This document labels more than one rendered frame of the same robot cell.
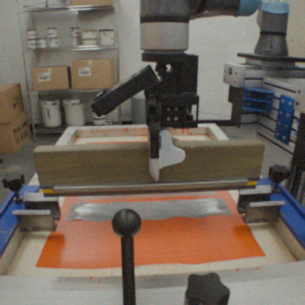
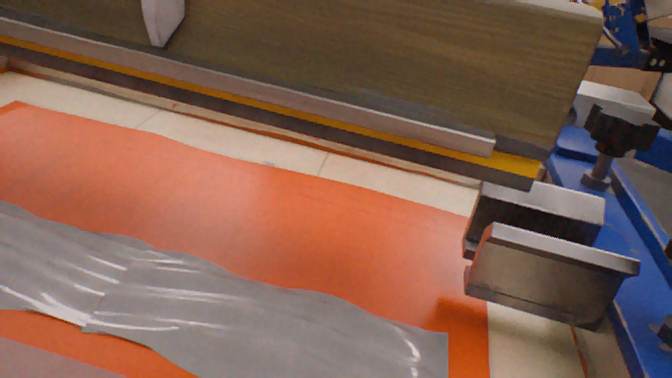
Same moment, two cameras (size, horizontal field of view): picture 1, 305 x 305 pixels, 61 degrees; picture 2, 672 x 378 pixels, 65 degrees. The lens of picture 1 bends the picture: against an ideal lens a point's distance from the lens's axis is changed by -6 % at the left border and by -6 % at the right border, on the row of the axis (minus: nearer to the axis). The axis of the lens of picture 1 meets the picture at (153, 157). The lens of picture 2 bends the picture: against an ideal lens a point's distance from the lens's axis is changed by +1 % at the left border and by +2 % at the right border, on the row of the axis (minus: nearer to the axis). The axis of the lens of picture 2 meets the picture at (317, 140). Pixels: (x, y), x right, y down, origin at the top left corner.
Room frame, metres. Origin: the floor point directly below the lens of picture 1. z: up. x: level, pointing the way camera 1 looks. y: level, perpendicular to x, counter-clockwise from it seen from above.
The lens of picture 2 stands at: (0.71, 0.15, 1.17)
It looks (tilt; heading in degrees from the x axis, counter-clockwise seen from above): 25 degrees down; 192
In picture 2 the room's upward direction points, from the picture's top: 11 degrees clockwise
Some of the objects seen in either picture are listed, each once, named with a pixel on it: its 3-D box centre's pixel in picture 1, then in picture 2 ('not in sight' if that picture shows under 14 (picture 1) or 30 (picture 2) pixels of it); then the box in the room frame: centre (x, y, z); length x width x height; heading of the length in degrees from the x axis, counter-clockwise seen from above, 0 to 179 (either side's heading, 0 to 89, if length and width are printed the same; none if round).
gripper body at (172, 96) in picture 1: (168, 90); not in sight; (0.45, -0.02, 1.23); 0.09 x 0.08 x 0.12; 94
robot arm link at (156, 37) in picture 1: (164, 39); not in sight; (0.45, -0.02, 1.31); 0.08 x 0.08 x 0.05
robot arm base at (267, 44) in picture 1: (271, 43); not in sight; (1.25, -0.52, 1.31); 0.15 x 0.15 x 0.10
